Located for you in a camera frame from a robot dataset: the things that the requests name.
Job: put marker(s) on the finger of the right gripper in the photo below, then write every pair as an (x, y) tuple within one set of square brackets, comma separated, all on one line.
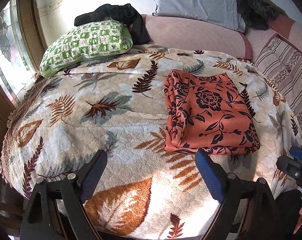
[(296, 153)]

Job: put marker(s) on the pink quilted headboard cushion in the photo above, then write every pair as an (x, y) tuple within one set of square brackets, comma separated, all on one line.
[(283, 27)]

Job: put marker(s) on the black garment on pillow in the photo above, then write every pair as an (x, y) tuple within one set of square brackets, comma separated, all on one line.
[(125, 14)]

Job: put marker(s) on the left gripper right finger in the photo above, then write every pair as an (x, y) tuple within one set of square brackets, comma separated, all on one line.
[(246, 207)]

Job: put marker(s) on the grey pillow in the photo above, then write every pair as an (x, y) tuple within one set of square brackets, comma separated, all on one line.
[(219, 12)]

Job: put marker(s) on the pink quilted bolster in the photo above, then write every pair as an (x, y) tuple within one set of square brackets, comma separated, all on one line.
[(188, 34)]

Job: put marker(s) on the green white patterned pillow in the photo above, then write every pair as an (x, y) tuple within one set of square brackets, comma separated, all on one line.
[(92, 41)]

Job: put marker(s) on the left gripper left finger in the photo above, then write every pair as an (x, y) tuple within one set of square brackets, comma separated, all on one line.
[(55, 210)]

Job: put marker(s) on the striped floral cushion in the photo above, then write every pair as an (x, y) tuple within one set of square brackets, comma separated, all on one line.
[(281, 64)]

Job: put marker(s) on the stained glass window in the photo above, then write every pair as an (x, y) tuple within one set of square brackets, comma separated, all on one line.
[(17, 74)]

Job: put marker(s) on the leaf pattern bed blanket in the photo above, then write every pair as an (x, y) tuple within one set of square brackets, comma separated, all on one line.
[(118, 105)]

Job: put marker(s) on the dark furry garment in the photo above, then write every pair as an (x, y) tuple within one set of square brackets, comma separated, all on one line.
[(258, 13)]

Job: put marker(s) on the orange floral garment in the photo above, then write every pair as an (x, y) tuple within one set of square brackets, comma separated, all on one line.
[(208, 113)]

